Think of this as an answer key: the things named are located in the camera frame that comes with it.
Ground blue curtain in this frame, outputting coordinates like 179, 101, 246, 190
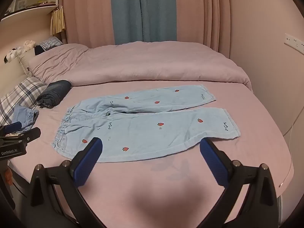
110, 0, 177, 45

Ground folded dark denim jeans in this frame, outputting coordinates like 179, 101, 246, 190
36, 80, 72, 109

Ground white wall socket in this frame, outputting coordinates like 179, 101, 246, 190
284, 33, 304, 49

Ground grey plaid pillow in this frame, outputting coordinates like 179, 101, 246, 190
0, 76, 49, 126

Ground light blue strawberry pants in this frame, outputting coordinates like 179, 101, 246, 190
52, 84, 241, 163

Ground pink duvet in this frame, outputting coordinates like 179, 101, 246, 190
28, 41, 252, 91

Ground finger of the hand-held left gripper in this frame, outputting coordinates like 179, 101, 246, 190
0, 121, 22, 135
9, 127, 41, 148

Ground black and white plush toy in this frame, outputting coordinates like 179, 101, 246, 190
3, 47, 20, 64

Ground pink bed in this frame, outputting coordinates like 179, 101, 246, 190
8, 81, 293, 228

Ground small blue denim garment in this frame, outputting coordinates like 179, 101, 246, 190
11, 104, 40, 133

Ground dark navy cushion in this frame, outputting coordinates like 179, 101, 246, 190
33, 45, 46, 56

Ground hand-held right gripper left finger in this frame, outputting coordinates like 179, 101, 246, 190
30, 136, 106, 228

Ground beige pillow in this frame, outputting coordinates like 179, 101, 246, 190
18, 51, 36, 76

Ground blue checked pillow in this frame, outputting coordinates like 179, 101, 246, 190
38, 37, 63, 51

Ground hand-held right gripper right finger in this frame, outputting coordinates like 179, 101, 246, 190
199, 138, 280, 228

